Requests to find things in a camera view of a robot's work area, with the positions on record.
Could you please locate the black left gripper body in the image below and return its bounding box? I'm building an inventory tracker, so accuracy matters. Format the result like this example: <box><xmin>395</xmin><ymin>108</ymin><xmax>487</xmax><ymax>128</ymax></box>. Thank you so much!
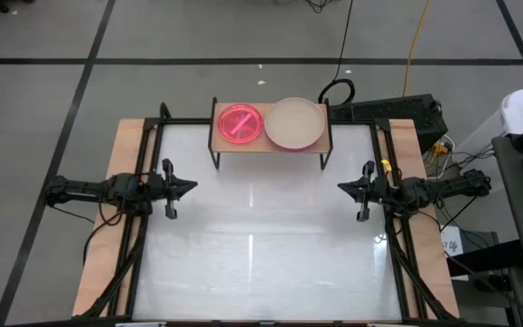
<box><xmin>148</xmin><ymin>158</ymin><xmax>177</xmax><ymax>220</ymax></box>

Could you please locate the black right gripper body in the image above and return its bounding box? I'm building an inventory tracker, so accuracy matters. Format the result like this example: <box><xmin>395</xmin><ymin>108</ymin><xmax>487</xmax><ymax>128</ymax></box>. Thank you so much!
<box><xmin>356</xmin><ymin>161</ymin><xmax>392</xmax><ymax>223</ymax></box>

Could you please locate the small orange translucent plate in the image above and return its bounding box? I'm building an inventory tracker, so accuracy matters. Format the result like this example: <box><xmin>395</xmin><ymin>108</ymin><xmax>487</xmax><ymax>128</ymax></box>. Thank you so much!
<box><xmin>217</xmin><ymin>103</ymin><xmax>264</xmax><ymax>145</ymax></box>

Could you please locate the large beige plate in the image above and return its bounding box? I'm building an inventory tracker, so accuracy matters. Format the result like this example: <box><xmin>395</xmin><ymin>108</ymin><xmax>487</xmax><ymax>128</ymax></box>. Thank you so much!
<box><xmin>263</xmin><ymin>96</ymin><xmax>326</xmax><ymax>151</ymax></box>

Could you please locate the wooden shelf with black legs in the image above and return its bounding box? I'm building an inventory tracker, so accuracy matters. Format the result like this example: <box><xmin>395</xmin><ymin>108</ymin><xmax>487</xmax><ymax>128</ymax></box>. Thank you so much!
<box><xmin>207</xmin><ymin>96</ymin><xmax>334</xmax><ymax>172</ymax></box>

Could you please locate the white glossy table sheet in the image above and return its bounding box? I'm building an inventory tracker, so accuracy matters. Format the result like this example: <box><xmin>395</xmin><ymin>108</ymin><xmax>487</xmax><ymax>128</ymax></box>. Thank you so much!
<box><xmin>132</xmin><ymin>123</ymin><xmax>403</xmax><ymax>322</ymax></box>

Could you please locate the white paper sheet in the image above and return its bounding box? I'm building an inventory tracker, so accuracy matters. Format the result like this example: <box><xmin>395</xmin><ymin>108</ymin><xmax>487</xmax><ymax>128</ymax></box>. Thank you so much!
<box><xmin>439</xmin><ymin>224</ymin><xmax>465</xmax><ymax>256</ymax></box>

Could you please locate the black floor box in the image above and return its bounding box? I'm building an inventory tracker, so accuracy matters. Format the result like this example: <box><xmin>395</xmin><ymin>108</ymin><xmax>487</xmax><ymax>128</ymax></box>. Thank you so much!
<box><xmin>445</xmin><ymin>230</ymin><xmax>523</xmax><ymax>279</ymax></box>

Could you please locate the black aluminium table frame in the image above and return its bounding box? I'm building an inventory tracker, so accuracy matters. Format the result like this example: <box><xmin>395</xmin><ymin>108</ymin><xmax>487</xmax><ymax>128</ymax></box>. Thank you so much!
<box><xmin>73</xmin><ymin>102</ymin><xmax>462</xmax><ymax>327</ymax></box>

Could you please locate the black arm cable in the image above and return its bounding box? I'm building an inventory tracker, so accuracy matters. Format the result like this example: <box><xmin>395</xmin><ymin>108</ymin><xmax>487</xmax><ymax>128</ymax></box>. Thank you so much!
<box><xmin>82</xmin><ymin>206</ymin><xmax>124</xmax><ymax>267</ymax></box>

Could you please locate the black floor cable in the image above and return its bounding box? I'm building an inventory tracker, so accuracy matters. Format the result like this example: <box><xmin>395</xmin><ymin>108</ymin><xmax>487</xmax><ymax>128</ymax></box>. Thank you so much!
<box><xmin>318</xmin><ymin>0</ymin><xmax>356</xmax><ymax>106</ymax></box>

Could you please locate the yellow floor cable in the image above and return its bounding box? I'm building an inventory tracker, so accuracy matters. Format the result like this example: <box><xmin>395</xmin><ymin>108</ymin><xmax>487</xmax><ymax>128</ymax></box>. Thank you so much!
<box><xmin>400</xmin><ymin>0</ymin><xmax>434</xmax><ymax>98</ymax></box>

